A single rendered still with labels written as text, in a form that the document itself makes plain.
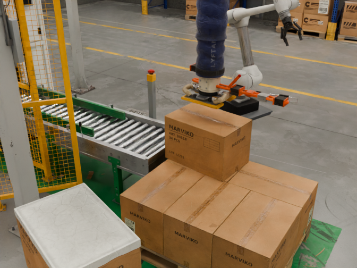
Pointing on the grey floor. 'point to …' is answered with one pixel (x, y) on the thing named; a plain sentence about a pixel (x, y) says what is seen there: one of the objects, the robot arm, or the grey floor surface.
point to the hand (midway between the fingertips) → (294, 41)
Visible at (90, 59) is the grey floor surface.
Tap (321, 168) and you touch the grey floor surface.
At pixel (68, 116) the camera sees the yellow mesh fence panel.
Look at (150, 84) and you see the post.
